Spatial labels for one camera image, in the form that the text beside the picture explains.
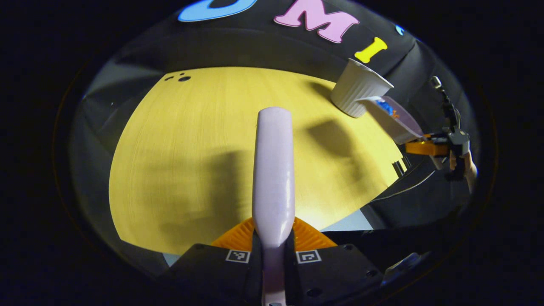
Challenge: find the black desk edge bracket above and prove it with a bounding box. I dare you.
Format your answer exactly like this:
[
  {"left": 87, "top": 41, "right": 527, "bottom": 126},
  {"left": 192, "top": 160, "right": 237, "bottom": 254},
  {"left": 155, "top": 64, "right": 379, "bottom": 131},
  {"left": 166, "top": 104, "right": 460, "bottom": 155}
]
[{"left": 392, "top": 156, "right": 410, "bottom": 178}]

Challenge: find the small pink broom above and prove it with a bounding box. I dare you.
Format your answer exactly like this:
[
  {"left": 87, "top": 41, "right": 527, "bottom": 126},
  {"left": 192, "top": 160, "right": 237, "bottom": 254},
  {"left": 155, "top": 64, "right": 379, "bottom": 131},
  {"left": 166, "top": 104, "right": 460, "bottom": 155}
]
[{"left": 252, "top": 107, "right": 296, "bottom": 306}]

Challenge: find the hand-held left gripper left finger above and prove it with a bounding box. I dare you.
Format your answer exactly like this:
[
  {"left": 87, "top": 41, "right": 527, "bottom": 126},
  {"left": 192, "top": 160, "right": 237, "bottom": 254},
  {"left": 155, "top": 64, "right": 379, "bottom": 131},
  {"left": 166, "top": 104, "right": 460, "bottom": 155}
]
[{"left": 169, "top": 217, "right": 262, "bottom": 306}]

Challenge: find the white ribbed garbage bin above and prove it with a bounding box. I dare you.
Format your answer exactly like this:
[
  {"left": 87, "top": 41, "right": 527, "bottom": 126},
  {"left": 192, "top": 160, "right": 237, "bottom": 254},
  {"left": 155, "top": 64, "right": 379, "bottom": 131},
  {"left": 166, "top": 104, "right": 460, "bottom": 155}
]
[{"left": 330, "top": 58, "right": 395, "bottom": 119}]

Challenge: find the black backdrop cloth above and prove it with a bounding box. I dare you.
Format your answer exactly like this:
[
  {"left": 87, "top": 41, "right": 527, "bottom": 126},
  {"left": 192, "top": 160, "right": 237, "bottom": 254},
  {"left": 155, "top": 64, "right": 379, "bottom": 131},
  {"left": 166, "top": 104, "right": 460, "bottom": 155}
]
[{"left": 70, "top": 0, "right": 482, "bottom": 238}]

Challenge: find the pale pink dustpan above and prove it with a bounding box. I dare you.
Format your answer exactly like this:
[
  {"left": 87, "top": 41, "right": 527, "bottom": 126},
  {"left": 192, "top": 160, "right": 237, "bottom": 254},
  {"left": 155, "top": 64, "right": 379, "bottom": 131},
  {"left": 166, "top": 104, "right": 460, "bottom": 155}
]
[{"left": 356, "top": 95, "right": 426, "bottom": 146}]

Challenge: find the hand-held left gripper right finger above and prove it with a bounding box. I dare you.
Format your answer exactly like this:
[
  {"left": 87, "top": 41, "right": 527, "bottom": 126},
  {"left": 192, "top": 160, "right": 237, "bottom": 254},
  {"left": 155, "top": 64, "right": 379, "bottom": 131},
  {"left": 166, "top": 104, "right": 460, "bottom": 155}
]
[{"left": 283, "top": 216, "right": 382, "bottom": 306}]

